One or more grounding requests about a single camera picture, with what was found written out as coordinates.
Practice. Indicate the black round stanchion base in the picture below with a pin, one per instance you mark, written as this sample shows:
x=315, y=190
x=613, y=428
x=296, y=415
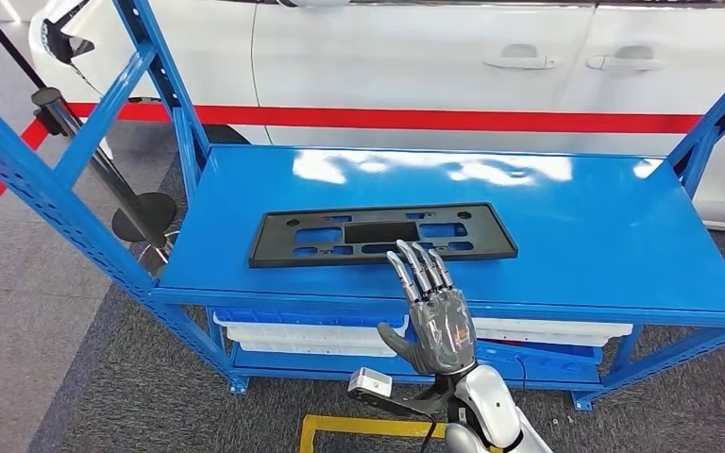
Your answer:
x=156, y=212

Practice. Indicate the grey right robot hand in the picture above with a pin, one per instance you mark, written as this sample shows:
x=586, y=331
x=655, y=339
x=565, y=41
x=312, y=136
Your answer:
x=440, y=334

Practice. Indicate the white plastic bin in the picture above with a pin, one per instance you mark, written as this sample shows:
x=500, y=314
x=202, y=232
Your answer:
x=306, y=334
x=544, y=341
x=312, y=349
x=550, y=327

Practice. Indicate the blue metal shelf rack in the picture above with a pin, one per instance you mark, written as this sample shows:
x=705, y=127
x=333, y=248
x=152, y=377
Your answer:
x=587, y=237

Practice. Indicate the yellow floor tape square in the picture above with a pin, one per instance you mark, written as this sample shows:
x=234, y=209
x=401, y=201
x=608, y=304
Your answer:
x=362, y=426

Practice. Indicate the chrome stanchion post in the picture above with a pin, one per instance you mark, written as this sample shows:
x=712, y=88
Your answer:
x=126, y=203

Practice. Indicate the white car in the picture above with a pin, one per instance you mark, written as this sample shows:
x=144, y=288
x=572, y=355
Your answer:
x=400, y=56

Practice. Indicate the black plastic plate frame part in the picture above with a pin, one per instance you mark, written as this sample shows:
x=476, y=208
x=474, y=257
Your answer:
x=272, y=250

